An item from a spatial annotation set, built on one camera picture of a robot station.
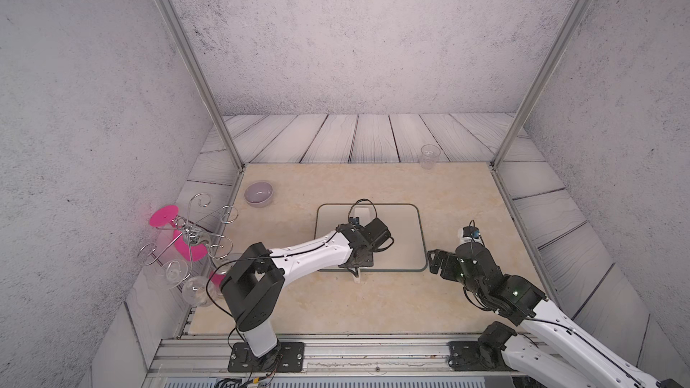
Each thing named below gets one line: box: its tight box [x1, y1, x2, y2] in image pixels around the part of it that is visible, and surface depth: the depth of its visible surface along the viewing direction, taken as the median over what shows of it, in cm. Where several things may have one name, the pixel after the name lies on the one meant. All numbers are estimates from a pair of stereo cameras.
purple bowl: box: [244, 181, 275, 208], surface depth 108 cm
